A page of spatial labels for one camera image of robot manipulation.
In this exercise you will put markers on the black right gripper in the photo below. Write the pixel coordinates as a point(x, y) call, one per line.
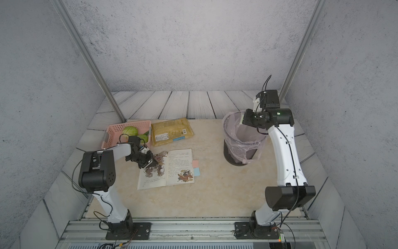
point(246, 120)

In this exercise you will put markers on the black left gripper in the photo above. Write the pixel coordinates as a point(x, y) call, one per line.
point(150, 160)

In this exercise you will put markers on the illustrated children's story book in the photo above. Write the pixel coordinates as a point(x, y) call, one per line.
point(169, 168)

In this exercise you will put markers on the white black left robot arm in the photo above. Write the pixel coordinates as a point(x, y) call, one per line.
point(97, 177)

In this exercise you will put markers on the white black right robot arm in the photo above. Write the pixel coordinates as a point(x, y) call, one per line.
point(292, 190)

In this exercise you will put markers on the blue sticky note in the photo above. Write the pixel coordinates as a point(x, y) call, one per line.
point(197, 172)

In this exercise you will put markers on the small green cabbage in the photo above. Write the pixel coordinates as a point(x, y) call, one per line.
point(143, 138)

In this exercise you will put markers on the pink plastic bin liner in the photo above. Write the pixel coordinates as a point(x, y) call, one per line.
point(241, 137)

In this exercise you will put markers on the black mesh trash bin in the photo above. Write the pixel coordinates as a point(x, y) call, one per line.
point(239, 143)

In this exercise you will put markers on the large green cabbage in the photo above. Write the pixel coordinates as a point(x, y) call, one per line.
point(130, 131)

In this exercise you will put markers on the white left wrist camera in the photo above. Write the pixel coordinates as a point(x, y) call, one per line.
point(144, 149)

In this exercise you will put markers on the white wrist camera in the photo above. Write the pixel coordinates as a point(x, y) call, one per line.
point(144, 149)
point(256, 107)

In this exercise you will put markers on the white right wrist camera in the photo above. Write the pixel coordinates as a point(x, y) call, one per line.
point(256, 107)

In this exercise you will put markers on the aluminium frame post right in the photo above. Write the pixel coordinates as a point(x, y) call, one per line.
point(308, 34)

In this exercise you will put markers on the aluminium frame post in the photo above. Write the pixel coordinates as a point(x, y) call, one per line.
point(78, 40)
point(308, 34)

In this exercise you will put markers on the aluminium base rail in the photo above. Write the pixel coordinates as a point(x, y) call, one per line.
point(297, 230)

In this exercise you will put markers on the aluminium frame post left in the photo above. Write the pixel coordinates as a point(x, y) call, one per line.
point(78, 40)

